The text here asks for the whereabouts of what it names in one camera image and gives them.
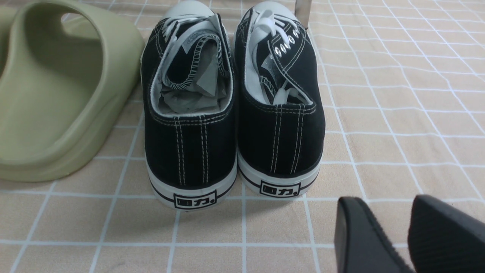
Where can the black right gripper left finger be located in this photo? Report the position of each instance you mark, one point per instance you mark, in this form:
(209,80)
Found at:
(361,245)

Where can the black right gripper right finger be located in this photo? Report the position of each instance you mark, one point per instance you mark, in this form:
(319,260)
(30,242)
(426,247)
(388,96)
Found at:
(443,239)

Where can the metal shoe rack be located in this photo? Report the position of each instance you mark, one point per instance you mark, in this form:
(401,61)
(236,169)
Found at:
(302,11)

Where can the black right canvas sneaker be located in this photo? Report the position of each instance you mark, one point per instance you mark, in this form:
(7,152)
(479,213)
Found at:
(281,122)

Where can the black canvas sneaker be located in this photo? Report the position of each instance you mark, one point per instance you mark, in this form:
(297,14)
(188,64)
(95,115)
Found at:
(281,122)
(188,86)

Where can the black left canvas sneaker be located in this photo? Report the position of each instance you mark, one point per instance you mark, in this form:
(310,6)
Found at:
(188,86)

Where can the green right slide slipper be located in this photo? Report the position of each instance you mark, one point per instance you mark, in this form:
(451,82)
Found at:
(69,69)

